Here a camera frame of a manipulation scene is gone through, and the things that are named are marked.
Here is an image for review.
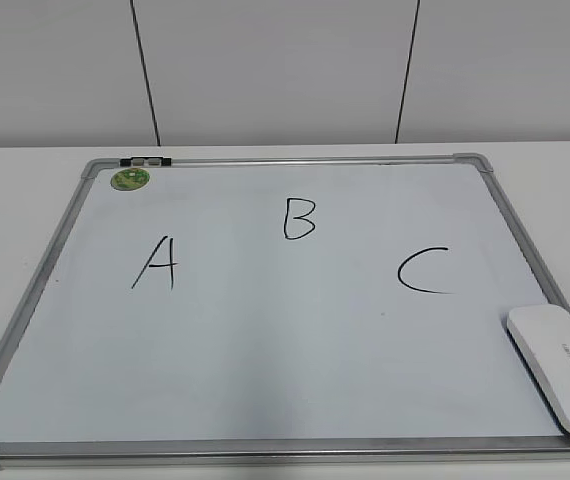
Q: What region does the white board eraser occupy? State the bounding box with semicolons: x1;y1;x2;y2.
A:
506;304;570;433

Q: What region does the green round magnet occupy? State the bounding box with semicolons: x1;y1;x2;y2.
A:
110;168;150;191

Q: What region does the black grey marker clip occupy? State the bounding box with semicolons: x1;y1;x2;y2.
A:
119;156;173;167

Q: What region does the white board with grey frame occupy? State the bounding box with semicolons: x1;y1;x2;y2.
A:
0;153;570;468

